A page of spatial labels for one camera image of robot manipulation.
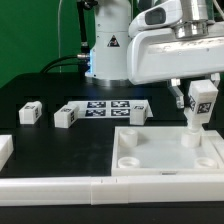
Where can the white fixture wall left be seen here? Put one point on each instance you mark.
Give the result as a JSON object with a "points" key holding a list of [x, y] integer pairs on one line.
{"points": [[6, 149]]}

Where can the white square tabletop part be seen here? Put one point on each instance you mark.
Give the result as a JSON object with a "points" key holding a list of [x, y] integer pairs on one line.
{"points": [[158, 150]]}

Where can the white sheet with tags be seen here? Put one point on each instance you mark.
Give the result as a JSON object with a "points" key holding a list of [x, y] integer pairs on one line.
{"points": [[109, 108]]}

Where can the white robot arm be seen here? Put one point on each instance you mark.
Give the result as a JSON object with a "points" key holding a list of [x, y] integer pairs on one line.
{"points": [[108, 57]]}

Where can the white fixture wall front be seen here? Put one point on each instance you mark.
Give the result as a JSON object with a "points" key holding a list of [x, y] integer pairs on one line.
{"points": [[111, 190]]}

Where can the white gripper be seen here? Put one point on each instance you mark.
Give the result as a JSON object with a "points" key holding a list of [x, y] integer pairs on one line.
{"points": [[175, 39]]}

